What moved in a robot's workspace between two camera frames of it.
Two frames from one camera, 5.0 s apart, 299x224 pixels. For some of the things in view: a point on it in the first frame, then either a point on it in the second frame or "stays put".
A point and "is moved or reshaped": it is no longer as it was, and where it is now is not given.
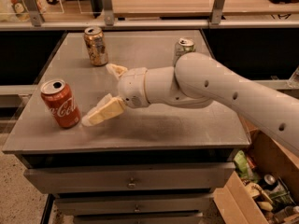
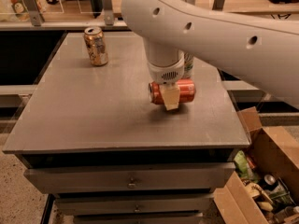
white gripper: [133, 88] to [165, 73]
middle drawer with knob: [135, 203] stays put
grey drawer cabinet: [161, 163] stays put
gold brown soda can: [94, 39] stays put
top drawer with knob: [126, 178] stays put
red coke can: [61, 102] is moved or reshaped
